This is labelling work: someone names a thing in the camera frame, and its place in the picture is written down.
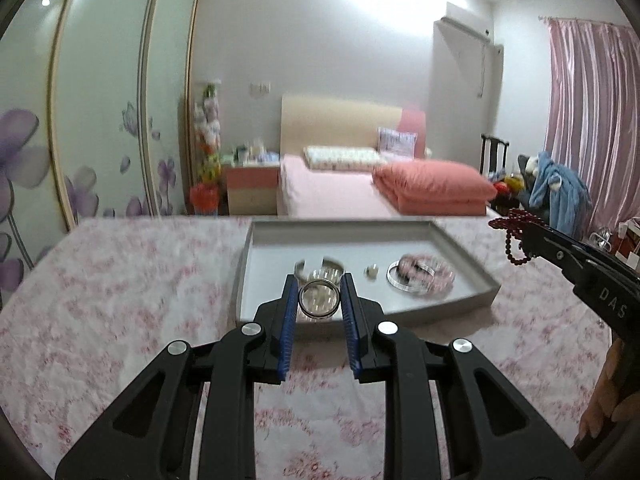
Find clear bead bracelet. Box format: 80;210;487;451
305;269;346;317

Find thin silver bangle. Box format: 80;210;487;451
386;255;457;297

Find red basket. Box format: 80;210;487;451
189;182;221;216

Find pink curtain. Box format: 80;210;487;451
542;17;640;241

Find folded salmon pink quilt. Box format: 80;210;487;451
371;160;499;216

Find floral white pillow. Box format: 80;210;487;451
302;146;388;172

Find dark red bead bracelet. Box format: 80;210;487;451
487;210;543;267

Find pink headboard panel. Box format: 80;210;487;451
397;107;429;159

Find blue plush garment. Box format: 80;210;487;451
527;150;593;238

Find beige headboard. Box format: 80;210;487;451
281;94;405;156

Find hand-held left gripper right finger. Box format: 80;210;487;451
340;274;586;480

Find bed with pink sheet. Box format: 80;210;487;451
277;152;488;218

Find pink floral tablecloth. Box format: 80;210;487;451
0;215;621;480

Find dark wooden chair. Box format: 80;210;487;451
480;133;511;181

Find grey metal bangle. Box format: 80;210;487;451
298;280;342;319

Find red white box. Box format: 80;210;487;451
617;220;640;266

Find pink beige nightstand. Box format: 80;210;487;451
223;162;281;216

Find small lilac pillow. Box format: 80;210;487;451
376;126;418;158

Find hanging plush toys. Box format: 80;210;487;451
192;82;223;186

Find person's right hand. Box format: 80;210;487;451
574;340;632;458

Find flower print wardrobe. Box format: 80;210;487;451
0;0;206;311

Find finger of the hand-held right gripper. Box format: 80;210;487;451
519;224;597;287
537;224;640;276

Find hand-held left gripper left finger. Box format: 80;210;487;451
55;274;301;480

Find silver cuff bracelet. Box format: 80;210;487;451
294;256;347;281

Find grey cardboard tray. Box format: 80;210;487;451
235;219;502;326

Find large pink bead bracelet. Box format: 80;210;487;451
395;255;453;293

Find red yellow plush toys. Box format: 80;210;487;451
494;172;528;202

